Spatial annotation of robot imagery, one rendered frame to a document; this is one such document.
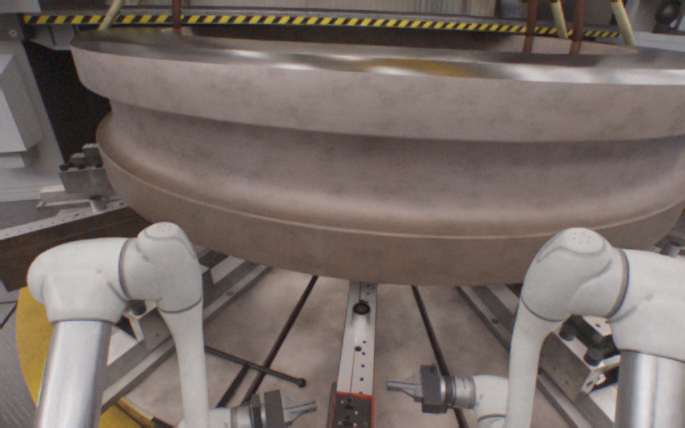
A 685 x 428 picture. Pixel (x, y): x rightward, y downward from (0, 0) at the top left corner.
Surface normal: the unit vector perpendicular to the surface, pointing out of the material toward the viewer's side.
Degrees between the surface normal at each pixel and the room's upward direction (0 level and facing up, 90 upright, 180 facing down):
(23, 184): 90
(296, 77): 90
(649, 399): 51
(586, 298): 98
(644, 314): 71
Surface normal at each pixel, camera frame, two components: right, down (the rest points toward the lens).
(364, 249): -0.12, 0.49
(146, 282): 0.33, 0.35
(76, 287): 0.22, -0.35
